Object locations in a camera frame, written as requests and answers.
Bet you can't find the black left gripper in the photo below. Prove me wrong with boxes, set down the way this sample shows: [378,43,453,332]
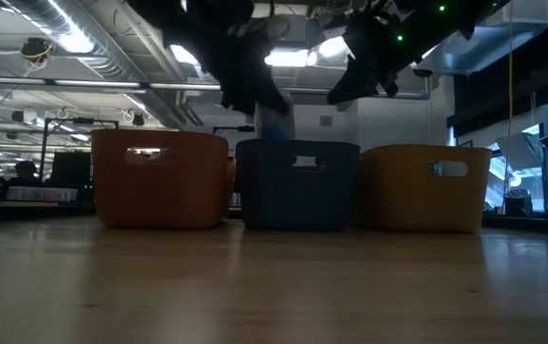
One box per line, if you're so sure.
[191,0,292,117]

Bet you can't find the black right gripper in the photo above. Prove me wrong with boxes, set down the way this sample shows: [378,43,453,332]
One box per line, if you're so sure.
[326,9,427,105]

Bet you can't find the silver and blue soda can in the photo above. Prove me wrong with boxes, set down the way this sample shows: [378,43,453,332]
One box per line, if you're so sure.
[252,88,297,141]

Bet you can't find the orange plastic bin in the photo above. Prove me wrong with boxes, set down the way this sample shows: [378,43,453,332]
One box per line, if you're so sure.
[90,128,236,229]

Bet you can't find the bright ceiling light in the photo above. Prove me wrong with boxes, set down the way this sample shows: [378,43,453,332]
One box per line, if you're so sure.
[263,35,351,68]

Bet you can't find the ceiling tube light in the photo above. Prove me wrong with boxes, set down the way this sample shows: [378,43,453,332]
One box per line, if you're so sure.
[147,82,223,92]

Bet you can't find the rectangular ceiling light panel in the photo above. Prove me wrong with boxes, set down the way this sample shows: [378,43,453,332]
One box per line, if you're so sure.
[169,44,203,66]

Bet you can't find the grey ventilation box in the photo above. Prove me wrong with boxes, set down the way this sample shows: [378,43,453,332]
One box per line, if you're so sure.
[416,0,548,76]

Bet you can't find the blue plastic bin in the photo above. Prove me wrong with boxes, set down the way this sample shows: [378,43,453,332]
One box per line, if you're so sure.
[234,138,362,232]

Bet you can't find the yellow plastic bin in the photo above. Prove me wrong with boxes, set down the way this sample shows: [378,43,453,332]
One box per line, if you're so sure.
[357,144,493,234]

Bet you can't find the black waste bin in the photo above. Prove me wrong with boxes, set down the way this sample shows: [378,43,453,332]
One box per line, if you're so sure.
[503,188,534,219]

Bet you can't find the white tray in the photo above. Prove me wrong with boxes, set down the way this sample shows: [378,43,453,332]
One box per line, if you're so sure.
[5,185,79,203]

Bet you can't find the person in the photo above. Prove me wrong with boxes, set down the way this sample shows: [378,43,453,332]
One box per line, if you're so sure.
[7,160,41,188]

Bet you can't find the black metal frame stand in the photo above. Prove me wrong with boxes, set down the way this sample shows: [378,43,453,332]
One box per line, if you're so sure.
[37,117,121,187]

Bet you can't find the hanging black cable reel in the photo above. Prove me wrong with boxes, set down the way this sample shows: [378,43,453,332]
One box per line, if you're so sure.
[19,36,55,64]

